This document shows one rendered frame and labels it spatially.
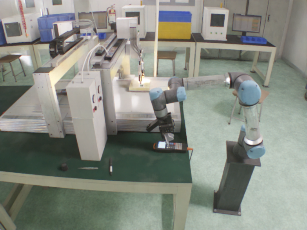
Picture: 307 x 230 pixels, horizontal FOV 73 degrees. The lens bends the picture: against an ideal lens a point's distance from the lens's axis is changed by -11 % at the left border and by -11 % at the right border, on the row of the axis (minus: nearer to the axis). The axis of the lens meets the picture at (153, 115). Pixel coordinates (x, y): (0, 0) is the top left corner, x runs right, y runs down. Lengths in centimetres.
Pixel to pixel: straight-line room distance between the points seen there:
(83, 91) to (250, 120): 91
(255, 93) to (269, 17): 449
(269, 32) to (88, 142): 506
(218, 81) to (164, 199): 120
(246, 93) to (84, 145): 92
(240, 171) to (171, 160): 60
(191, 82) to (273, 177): 155
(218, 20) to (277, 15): 201
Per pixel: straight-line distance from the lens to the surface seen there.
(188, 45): 391
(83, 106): 119
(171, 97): 121
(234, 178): 181
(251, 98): 126
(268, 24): 574
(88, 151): 136
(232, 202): 202
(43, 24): 452
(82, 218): 208
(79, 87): 115
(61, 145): 157
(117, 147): 147
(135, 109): 163
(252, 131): 142
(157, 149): 140
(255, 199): 229
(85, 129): 127
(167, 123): 131
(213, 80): 135
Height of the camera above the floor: 168
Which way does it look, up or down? 32 degrees down
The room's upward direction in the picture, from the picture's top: straight up
